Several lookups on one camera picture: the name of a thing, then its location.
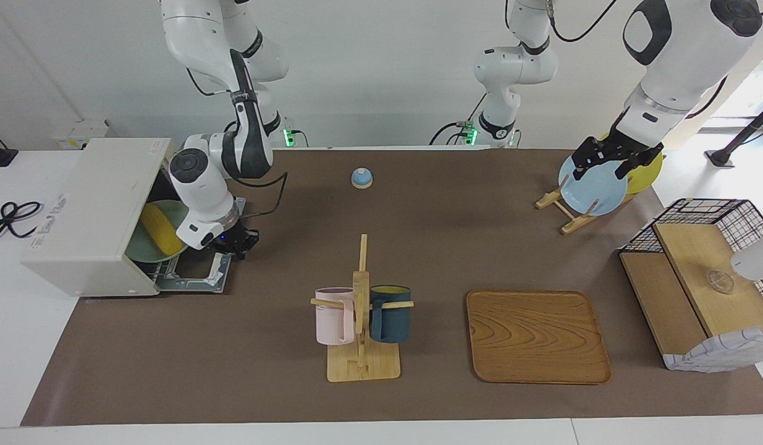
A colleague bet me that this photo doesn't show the light green plate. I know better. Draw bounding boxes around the light green plate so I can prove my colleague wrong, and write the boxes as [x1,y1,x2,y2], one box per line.
[125,199,193,265]

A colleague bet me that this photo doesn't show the small clear glass dish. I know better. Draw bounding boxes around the small clear glass dish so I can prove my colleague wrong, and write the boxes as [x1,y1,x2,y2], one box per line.
[706,269,735,294]

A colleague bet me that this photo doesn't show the brown wooden tray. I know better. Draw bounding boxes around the brown wooden tray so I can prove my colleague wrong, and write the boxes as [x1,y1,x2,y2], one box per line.
[466,290,612,385]

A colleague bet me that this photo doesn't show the glass window oven door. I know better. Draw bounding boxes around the glass window oven door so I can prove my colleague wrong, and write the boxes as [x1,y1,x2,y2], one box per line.
[154,197,246,295]

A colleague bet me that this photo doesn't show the light blue plate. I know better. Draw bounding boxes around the light blue plate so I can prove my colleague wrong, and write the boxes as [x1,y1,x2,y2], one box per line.
[558,151,629,217]

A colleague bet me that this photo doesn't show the pink mug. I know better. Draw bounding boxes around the pink mug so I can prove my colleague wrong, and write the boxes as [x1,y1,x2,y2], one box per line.
[314,287,357,345]

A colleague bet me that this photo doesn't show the white rounded cylinder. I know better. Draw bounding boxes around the white rounded cylinder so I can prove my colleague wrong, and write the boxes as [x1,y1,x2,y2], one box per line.
[730,230,763,282]

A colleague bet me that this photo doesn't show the black floor stand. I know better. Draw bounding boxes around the black floor stand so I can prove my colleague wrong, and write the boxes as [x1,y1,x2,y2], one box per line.
[704,99,763,169]

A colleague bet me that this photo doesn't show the wooden plate rack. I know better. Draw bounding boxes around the wooden plate rack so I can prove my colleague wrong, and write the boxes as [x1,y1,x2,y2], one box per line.
[535,185,635,235]

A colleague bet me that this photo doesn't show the yellow corn cob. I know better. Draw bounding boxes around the yellow corn cob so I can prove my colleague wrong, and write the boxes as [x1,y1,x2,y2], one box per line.
[140,203,185,257]

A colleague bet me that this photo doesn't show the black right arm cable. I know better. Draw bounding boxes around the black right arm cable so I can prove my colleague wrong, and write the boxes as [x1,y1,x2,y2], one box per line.
[187,67,290,218]

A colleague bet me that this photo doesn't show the dark blue mug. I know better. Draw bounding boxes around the dark blue mug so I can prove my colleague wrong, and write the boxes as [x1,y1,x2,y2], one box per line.
[369,285,413,344]

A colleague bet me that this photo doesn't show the coiled black cable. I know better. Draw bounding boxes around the coiled black cable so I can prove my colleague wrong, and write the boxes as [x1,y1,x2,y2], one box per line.
[0,201,45,242]

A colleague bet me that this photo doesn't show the wooden shelf boards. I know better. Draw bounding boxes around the wooden shelf boards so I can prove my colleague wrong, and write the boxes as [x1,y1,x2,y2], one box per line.
[619,221,763,371]

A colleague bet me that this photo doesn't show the brown table mat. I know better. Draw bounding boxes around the brown table mat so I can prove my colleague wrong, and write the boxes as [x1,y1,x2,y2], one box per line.
[20,147,763,427]

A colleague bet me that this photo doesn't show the yellow plate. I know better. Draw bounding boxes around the yellow plate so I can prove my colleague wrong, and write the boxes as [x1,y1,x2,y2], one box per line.
[601,132,665,195]

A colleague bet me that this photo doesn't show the cream white toaster oven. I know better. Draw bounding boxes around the cream white toaster oven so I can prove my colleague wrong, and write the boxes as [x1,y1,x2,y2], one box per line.
[20,137,190,299]

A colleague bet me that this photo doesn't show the wooden mug rack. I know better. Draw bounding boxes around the wooden mug rack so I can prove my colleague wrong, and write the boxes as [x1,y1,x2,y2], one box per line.
[310,234,416,383]

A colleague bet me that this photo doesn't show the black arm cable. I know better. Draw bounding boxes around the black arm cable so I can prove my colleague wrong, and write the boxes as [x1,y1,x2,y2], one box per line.
[187,67,290,218]
[545,0,620,44]

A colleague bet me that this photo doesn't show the white power strip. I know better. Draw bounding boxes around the white power strip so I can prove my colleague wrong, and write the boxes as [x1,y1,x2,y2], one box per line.
[53,121,110,150]

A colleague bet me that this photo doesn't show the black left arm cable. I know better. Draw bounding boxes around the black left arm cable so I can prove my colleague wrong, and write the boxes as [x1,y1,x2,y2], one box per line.
[545,0,620,44]

